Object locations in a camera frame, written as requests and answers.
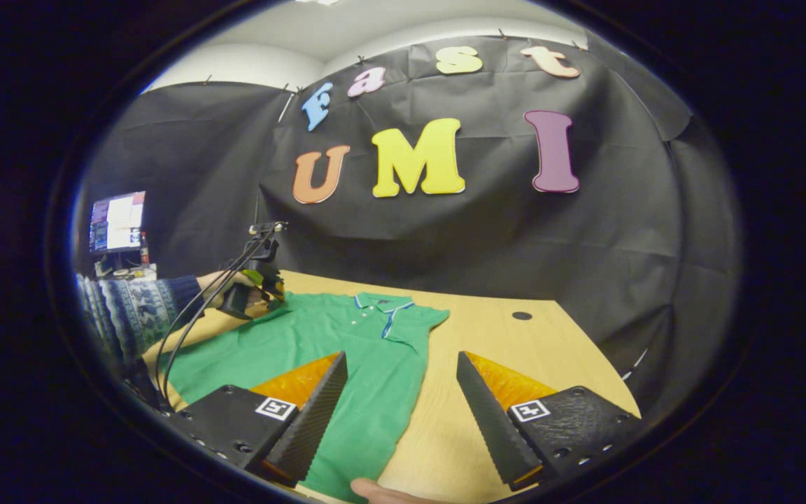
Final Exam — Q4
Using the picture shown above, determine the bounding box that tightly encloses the computer monitor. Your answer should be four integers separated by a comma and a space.
88, 191, 147, 254

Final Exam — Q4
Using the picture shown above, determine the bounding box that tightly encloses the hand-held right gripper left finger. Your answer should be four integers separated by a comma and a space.
165, 352, 349, 484

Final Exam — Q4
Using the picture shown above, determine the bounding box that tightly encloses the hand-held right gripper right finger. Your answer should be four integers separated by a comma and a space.
456, 352, 649, 491

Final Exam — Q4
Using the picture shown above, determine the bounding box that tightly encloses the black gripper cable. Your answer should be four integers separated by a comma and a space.
155, 227, 274, 410

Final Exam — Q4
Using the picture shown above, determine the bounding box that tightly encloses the black backdrop cloth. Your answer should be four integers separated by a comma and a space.
78, 31, 743, 414

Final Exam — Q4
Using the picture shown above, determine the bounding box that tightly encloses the green T-shirt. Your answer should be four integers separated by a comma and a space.
165, 290, 451, 501

